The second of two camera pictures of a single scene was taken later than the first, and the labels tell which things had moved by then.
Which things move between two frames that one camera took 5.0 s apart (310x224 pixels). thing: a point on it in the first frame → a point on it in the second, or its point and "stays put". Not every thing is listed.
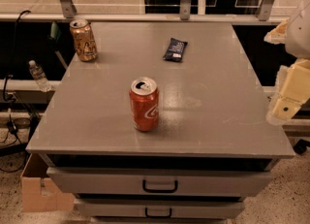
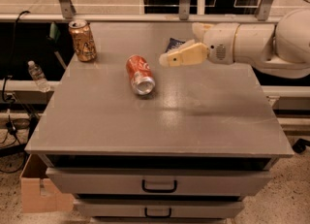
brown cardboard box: x=38 y=192 stays put
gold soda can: x=86 y=49 stays put
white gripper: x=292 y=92 → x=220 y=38
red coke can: x=144 y=100 → x=140 y=75
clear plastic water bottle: x=40 y=77 stays put
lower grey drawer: x=163 y=208 stays put
